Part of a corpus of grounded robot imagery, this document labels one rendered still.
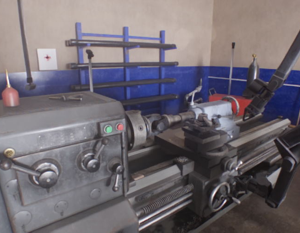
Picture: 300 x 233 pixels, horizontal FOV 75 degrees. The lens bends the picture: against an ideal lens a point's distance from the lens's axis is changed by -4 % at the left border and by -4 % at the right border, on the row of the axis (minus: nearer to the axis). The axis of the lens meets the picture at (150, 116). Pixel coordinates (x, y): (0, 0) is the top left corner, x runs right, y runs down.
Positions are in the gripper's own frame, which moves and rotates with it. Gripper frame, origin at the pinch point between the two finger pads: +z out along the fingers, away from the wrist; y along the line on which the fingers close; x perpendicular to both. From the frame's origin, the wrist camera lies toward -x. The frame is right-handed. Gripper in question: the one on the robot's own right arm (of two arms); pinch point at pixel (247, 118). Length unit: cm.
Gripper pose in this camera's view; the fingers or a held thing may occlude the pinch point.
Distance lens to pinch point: 128.0
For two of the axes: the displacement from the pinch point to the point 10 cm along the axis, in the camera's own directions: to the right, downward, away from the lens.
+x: 6.1, 6.5, -4.6
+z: -3.5, 7.4, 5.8
